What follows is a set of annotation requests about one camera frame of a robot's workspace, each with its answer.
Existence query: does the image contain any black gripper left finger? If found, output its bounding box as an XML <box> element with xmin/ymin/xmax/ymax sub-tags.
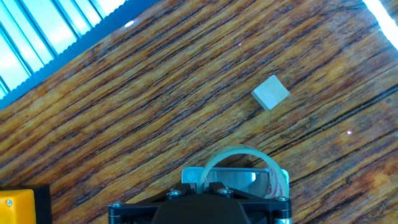
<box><xmin>108</xmin><ymin>182</ymin><xmax>200</xmax><ymax>224</ymax></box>

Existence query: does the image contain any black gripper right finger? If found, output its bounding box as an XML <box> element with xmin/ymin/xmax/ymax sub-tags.
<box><xmin>206</xmin><ymin>183</ymin><xmax>293</xmax><ymax>224</ymax></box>

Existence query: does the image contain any clear red-printed tape roll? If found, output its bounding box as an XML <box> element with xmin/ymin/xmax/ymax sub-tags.
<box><xmin>197</xmin><ymin>144</ymin><xmax>290</xmax><ymax>200</ymax></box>

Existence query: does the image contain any orange emergency stop button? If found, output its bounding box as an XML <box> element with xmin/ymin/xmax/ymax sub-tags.
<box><xmin>0</xmin><ymin>184</ymin><xmax>53</xmax><ymax>224</ymax></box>

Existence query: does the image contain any small wooden cube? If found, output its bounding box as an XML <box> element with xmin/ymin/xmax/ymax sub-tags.
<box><xmin>250</xmin><ymin>74</ymin><xmax>292</xmax><ymax>111</ymax></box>

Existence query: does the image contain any blue serrated-edge mat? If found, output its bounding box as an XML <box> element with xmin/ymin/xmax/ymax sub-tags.
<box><xmin>0</xmin><ymin>0</ymin><xmax>161</xmax><ymax>110</ymax></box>

